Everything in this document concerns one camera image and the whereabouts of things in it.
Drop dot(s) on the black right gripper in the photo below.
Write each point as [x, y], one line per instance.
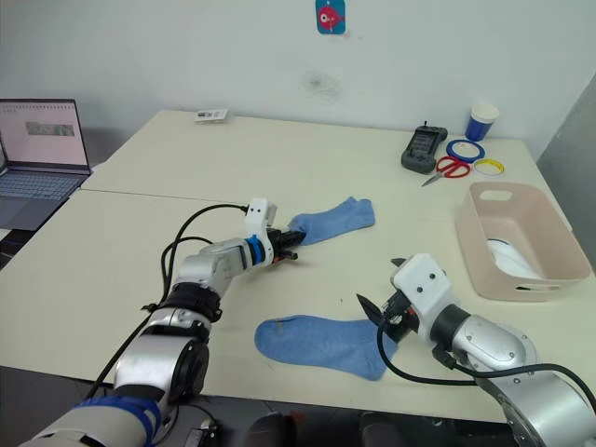
[400, 321]

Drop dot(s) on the folded white sock pair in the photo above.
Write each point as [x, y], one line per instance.
[510, 261]

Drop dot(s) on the black handheld controller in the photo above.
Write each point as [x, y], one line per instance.
[423, 149]

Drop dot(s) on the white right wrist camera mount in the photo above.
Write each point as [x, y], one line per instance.
[426, 284]

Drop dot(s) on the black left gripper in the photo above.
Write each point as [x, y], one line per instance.
[277, 242]

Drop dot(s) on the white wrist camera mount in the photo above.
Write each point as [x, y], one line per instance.
[257, 214]
[426, 284]

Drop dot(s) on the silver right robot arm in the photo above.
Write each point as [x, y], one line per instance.
[493, 344]

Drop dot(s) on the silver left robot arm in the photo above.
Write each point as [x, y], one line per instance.
[153, 358]

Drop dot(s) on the open grey laptop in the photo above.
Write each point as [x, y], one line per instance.
[39, 144]

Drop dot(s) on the blue fish wall sticker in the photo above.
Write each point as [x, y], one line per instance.
[330, 16]

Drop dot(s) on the small white printed card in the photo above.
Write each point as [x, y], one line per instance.
[212, 115]

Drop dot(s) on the light blue sock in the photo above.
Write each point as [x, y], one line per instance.
[337, 221]
[321, 344]

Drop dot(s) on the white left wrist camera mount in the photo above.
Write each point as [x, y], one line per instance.
[257, 214]

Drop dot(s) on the blue and white paper cup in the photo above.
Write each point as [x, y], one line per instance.
[479, 125]

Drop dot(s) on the pink plastic basket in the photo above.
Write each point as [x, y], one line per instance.
[470, 233]

